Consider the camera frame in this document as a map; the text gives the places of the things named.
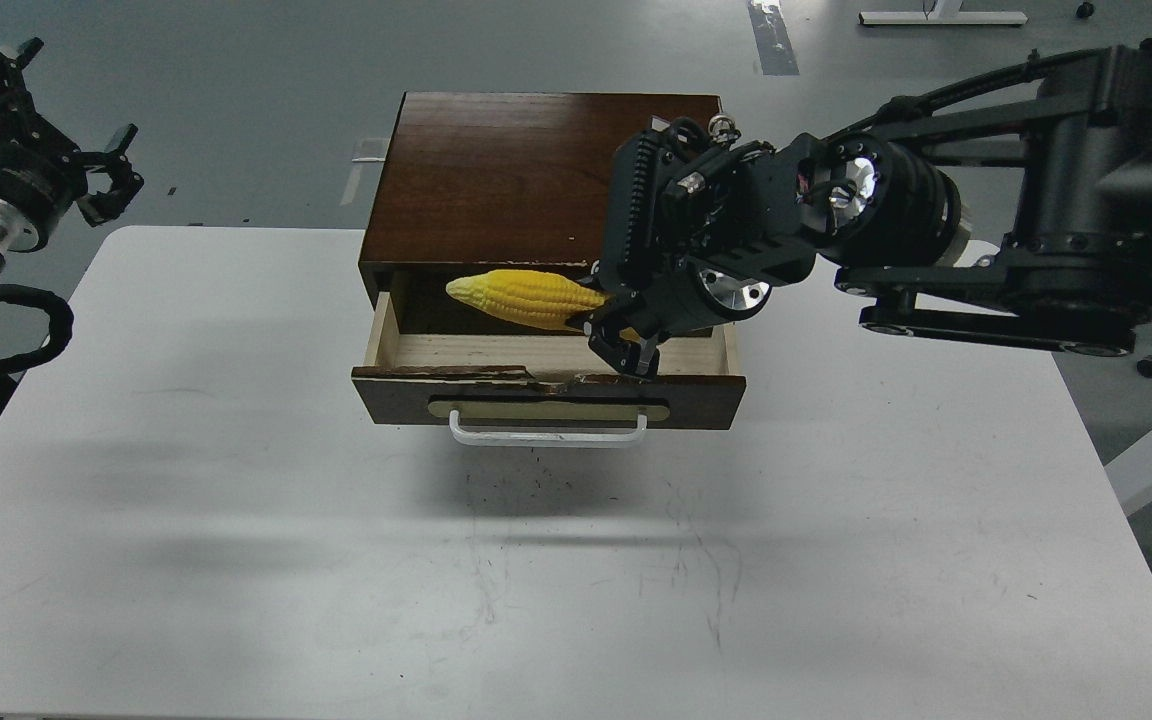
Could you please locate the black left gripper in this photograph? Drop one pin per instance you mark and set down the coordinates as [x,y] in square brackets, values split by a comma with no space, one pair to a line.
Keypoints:
[43,173]

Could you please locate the white desk leg base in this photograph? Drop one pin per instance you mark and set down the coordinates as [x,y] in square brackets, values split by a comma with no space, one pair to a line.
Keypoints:
[942,14]

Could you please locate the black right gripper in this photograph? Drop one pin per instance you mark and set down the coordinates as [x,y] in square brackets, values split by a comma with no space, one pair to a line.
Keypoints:
[700,227]

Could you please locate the yellow corn cob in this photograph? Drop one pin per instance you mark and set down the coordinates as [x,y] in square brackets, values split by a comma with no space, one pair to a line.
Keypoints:
[539,300]

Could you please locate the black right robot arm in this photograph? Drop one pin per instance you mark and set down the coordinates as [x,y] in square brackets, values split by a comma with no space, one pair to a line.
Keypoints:
[1011,209]

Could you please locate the dark wooden cabinet box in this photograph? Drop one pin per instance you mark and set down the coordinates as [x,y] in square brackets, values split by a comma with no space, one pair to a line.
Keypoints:
[477,182]

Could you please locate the wooden drawer with white handle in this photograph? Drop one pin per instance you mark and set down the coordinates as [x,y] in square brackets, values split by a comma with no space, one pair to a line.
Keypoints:
[429,356]

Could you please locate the grey floor tape strip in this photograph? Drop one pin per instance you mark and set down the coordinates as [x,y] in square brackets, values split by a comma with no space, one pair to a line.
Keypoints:
[776,55]

